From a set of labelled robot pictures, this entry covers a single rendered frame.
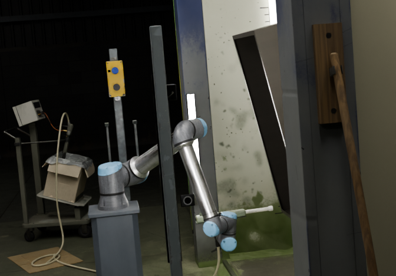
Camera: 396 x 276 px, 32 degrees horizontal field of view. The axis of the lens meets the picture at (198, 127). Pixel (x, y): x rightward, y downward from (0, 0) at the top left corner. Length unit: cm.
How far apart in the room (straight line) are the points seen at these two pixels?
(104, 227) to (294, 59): 236
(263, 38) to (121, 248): 150
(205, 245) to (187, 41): 148
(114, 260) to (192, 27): 174
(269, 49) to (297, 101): 182
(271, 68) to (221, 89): 112
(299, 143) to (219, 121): 288
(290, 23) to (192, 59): 286
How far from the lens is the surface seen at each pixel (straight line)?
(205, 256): 504
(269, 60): 382
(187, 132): 380
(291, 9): 202
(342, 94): 198
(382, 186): 233
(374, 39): 229
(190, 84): 486
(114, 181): 414
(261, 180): 501
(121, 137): 504
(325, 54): 202
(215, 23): 490
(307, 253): 211
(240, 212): 422
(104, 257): 417
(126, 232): 413
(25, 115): 652
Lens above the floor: 145
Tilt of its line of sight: 5 degrees down
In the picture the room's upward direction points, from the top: 5 degrees counter-clockwise
